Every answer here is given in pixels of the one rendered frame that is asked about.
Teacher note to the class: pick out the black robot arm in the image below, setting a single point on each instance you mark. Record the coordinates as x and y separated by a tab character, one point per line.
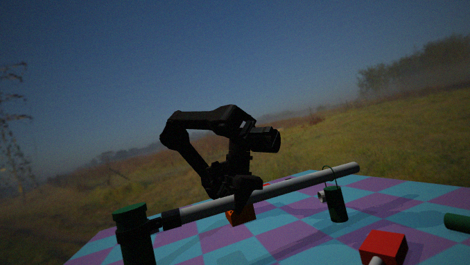
224	121

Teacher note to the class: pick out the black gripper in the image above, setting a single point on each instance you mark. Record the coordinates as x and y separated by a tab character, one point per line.
243	183

